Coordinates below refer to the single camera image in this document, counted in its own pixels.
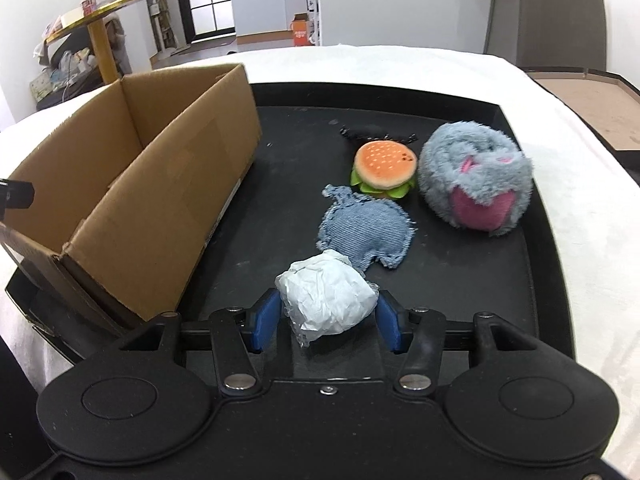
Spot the white kitchen base cabinet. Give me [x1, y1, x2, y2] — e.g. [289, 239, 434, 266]
[227, 0, 319, 44]

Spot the small black fabric item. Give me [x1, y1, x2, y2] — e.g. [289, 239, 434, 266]
[339, 126, 419, 145]

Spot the black tray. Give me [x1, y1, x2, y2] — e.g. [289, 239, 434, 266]
[4, 82, 577, 367]

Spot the pile of household clutter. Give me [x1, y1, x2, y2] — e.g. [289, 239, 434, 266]
[29, 19, 132, 109]

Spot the orange cardboard box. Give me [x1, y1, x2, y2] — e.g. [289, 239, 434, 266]
[291, 13, 311, 44]

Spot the brown cardboard box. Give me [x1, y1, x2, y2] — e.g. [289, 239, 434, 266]
[0, 62, 264, 337]

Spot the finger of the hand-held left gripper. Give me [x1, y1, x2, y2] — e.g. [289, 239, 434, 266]
[0, 177, 36, 211]

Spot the black framed glass door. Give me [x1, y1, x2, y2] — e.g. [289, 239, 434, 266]
[174, 0, 236, 44]

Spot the denim fish-shaped toy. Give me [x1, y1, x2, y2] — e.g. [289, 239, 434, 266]
[317, 183, 419, 271]

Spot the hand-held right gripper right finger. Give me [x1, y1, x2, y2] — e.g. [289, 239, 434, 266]
[375, 292, 542, 395]

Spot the yellow round table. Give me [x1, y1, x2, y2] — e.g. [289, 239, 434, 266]
[43, 0, 157, 84]

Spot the plush hamburger toy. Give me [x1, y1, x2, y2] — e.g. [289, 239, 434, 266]
[349, 139, 419, 204]

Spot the white paper ball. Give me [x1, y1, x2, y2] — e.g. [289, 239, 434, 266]
[275, 252, 380, 349]

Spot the black framed brown board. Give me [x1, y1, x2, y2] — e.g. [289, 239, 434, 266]
[520, 67, 640, 187]

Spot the grey upholstered panel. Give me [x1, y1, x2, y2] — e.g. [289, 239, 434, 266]
[482, 0, 609, 72]

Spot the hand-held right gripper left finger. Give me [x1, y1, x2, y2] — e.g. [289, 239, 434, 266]
[115, 289, 284, 395]

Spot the grey and pink plush toy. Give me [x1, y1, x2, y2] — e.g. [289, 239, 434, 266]
[417, 120, 534, 237]

